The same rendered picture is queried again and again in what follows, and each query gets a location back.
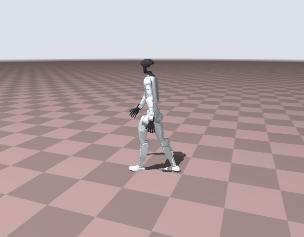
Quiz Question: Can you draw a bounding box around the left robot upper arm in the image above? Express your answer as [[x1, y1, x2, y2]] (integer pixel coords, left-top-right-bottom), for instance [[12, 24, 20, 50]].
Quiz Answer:
[[144, 78, 153, 102]]

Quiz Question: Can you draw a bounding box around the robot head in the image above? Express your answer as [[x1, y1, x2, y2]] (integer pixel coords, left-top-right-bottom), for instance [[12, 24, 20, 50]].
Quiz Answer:
[[141, 59, 155, 77]]

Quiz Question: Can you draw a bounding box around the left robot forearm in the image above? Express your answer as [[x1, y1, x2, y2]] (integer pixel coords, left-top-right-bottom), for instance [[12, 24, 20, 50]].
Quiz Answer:
[[146, 98, 155, 121]]

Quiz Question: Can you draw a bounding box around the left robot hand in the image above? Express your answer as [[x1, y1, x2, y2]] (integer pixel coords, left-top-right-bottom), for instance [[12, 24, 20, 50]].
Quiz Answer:
[[146, 117, 155, 133]]

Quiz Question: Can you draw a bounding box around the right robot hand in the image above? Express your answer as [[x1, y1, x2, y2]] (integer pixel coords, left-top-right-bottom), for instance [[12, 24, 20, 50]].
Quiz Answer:
[[129, 104, 140, 118]]

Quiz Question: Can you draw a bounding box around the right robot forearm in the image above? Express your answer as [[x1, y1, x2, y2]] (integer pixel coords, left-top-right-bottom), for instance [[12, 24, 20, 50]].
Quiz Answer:
[[138, 96, 146, 109]]

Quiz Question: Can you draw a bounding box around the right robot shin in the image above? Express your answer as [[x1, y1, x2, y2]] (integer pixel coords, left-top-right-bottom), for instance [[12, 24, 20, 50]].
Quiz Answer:
[[161, 143, 176, 167]]

